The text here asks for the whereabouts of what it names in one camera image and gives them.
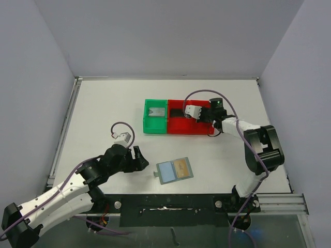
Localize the green card holder wallet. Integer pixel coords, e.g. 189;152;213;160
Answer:
154;157;194;185

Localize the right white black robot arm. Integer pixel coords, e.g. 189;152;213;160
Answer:
185;98;284;211

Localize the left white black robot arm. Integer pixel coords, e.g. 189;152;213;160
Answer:
1;144;149;247

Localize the black card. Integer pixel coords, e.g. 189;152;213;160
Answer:
169;108;186;118

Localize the silver grey card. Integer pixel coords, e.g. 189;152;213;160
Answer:
148;107;166;118

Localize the right red plastic bin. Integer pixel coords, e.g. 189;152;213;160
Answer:
187;100;215;136

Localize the red plastic bin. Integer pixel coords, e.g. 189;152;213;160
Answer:
187;100;215;136
167;99;191;135

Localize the middle red plastic bin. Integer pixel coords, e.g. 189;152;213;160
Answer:
167;99;191;135

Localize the green plastic bin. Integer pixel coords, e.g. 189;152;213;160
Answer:
143;99;168;134

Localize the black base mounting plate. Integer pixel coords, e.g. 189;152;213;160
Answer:
74;193;262;228

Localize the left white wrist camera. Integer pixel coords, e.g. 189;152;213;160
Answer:
112;132;131;148

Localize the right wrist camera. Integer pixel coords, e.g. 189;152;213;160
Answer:
184;105;202;120

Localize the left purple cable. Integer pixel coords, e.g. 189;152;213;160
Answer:
0;122;137;236

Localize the purple cable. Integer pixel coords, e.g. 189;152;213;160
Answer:
182;89;269;248
0;122;137;236

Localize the left aluminium side rail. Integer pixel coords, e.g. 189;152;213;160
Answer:
46;77;82;189

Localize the aluminium frame rail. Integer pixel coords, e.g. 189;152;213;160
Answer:
257;193;309;215

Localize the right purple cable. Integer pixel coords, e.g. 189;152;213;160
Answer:
182;89;269;248

